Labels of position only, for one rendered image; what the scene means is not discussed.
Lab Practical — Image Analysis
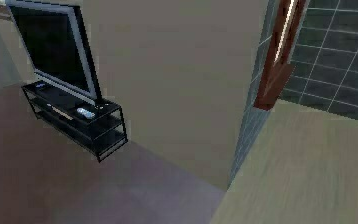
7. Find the black television stand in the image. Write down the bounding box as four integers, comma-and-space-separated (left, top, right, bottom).
20, 79, 129, 164

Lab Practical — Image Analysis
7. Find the silver remote control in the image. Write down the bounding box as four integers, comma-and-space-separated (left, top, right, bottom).
76, 107, 97, 120

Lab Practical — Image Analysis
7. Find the black flat television set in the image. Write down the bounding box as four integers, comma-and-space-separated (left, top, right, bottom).
5, 0, 103, 107

